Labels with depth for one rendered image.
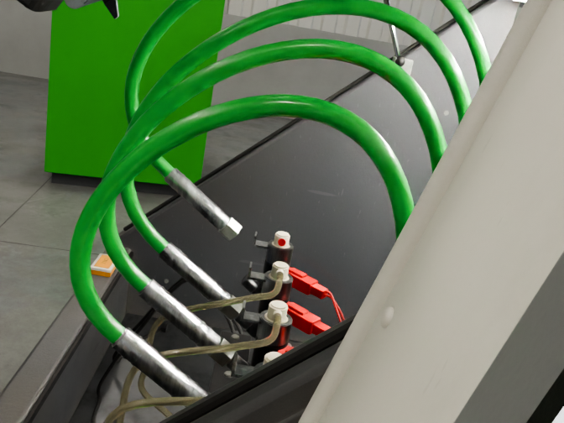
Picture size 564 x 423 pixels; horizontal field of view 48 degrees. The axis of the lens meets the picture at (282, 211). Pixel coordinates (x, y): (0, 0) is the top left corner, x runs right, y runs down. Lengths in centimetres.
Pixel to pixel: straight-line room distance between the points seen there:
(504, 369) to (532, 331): 1
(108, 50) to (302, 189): 302
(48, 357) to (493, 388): 65
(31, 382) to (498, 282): 61
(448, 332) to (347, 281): 84
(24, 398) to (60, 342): 11
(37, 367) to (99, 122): 330
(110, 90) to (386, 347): 374
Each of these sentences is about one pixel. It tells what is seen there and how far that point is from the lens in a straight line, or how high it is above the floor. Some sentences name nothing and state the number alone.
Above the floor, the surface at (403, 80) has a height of 134.
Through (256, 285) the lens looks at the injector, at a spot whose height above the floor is 107.
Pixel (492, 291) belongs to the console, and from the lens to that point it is 20.
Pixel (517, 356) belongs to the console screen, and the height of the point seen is 131.
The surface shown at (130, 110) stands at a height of 124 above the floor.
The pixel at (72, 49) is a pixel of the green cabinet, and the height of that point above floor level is 83.
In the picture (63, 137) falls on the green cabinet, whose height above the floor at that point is 31.
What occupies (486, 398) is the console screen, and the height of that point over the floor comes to 130.
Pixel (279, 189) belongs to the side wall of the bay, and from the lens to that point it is 99.
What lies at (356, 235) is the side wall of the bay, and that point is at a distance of 102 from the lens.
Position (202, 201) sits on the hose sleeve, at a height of 116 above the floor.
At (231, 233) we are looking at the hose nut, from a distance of 67.
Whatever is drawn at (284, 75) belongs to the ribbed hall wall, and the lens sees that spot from 714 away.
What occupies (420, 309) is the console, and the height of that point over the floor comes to 128.
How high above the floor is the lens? 138
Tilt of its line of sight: 19 degrees down
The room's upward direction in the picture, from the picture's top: 10 degrees clockwise
